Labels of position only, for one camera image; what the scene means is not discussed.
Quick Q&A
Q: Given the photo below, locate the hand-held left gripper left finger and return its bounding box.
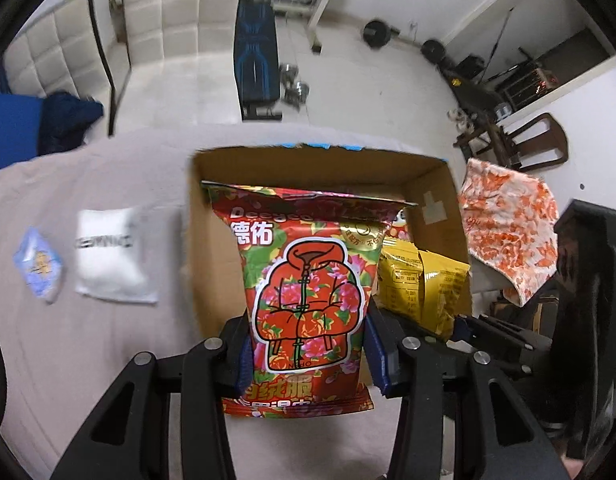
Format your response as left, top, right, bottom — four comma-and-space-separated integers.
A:
50, 314, 252, 480

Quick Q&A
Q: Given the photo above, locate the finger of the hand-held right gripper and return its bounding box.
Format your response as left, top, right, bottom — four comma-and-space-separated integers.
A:
454, 312, 556, 358
480, 345, 549, 382

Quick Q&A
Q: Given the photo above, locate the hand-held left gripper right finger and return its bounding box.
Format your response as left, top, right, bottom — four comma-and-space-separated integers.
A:
364, 307, 572, 480

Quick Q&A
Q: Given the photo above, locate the red floral wipes packet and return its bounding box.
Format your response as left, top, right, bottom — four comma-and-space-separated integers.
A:
200, 180, 419, 419

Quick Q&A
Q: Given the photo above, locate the brown cardboard box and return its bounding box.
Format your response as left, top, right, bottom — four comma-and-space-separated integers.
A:
188, 142, 475, 392

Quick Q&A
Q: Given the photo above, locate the white soft packet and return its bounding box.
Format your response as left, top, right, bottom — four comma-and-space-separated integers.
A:
74, 206, 160, 305

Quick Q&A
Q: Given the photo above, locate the yellow snack packet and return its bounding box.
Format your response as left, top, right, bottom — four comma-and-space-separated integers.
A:
375, 239, 472, 344

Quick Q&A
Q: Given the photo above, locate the orange white patterned cloth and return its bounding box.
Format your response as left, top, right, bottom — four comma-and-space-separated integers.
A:
458, 157, 560, 309

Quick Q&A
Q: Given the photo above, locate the dark wooden chair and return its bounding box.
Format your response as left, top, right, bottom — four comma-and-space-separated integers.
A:
453, 112, 569, 172

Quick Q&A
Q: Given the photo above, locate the small light blue packet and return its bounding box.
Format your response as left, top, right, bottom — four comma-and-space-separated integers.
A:
13, 226, 65, 305

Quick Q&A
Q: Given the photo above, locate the dark low shelf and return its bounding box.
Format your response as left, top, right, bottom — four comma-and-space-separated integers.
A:
497, 66, 560, 109

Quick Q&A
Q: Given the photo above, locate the black weight plate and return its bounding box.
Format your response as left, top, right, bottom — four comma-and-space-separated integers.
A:
420, 38, 447, 65
362, 19, 402, 50

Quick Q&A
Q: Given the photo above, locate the dark navy garment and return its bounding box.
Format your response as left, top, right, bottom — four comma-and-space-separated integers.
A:
37, 91, 105, 155

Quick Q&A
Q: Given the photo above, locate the black blue weight bench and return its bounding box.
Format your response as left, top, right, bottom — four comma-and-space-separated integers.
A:
232, 0, 284, 122

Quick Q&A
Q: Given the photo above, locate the blue cloth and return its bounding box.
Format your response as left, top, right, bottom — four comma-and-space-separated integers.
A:
0, 91, 45, 177

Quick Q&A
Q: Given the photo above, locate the white padded chair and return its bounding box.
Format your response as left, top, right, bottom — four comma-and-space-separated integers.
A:
0, 0, 120, 137
108, 0, 250, 88

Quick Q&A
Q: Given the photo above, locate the white barbell rack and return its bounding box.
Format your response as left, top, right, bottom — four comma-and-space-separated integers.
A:
272, 0, 360, 54

